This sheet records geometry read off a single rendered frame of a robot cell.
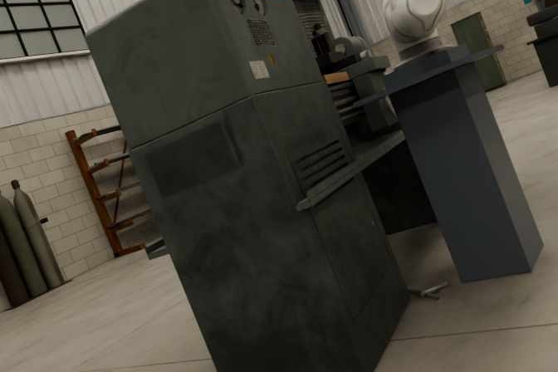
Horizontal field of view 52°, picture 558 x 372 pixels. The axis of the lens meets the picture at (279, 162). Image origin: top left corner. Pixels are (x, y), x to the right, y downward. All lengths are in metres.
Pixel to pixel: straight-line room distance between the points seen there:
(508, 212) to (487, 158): 0.20
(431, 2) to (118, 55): 0.96
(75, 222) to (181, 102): 7.70
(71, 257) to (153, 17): 7.64
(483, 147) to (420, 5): 0.52
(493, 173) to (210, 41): 1.03
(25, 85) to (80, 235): 2.45
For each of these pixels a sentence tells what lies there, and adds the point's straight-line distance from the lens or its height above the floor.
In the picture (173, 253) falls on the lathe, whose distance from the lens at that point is 1.84.
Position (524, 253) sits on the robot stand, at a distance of 2.13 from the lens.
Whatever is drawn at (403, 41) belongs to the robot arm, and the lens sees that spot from 2.11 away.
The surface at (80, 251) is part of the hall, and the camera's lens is 9.30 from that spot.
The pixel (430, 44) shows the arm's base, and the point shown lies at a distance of 2.12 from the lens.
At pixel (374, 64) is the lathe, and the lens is 2.68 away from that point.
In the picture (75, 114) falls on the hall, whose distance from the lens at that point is 9.90.
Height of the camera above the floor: 0.71
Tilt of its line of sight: 2 degrees down
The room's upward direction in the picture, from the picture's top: 22 degrees counter-clockwise
